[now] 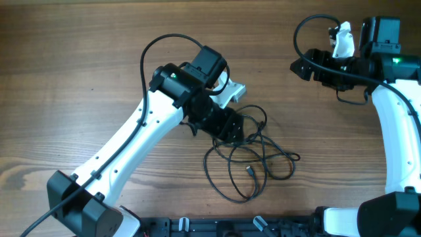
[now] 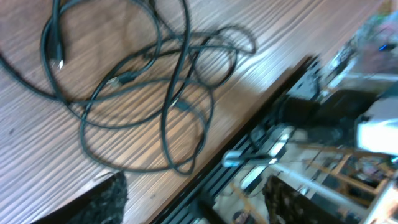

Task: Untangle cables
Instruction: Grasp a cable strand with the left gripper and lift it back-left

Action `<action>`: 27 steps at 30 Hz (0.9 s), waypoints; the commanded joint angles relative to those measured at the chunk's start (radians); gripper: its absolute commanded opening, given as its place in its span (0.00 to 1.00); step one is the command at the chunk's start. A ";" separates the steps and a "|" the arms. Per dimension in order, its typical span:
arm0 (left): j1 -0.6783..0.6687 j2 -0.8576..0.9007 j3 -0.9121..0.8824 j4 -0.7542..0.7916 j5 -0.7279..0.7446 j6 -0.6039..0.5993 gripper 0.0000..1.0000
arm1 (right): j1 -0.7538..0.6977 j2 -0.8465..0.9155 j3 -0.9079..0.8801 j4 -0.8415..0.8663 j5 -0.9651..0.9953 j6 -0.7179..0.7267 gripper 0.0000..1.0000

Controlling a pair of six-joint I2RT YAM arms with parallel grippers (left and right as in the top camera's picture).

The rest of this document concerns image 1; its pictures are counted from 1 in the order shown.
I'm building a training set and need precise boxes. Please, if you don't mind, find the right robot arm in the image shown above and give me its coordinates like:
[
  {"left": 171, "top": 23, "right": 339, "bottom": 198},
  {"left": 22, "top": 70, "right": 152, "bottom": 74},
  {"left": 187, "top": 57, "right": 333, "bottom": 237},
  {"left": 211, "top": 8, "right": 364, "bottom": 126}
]
[{"left": 290, "top": 16, "right": 420, "bottom": 236}]

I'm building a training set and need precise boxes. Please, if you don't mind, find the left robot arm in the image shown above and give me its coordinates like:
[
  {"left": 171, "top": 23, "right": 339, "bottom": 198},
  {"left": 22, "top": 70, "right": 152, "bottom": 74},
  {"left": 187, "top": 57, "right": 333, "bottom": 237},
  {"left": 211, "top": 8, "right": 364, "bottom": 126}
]
[{"left": 47, "top": 46, "right": 247, "bottom": 236}]

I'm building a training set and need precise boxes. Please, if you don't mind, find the black left camera cable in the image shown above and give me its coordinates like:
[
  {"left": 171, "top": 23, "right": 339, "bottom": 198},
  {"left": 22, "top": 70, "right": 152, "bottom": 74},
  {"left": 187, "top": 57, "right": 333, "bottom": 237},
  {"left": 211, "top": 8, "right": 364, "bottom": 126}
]
[{"left": 19, "top": 33, "right": 205, "bottom": 237}]

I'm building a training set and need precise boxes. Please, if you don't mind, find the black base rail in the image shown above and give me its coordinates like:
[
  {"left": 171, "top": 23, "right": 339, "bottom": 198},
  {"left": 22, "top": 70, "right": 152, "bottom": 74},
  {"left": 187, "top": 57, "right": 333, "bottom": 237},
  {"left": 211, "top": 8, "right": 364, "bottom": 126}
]
[{"left": 137, "top": 215, "right": 372, "bottom": 237}]

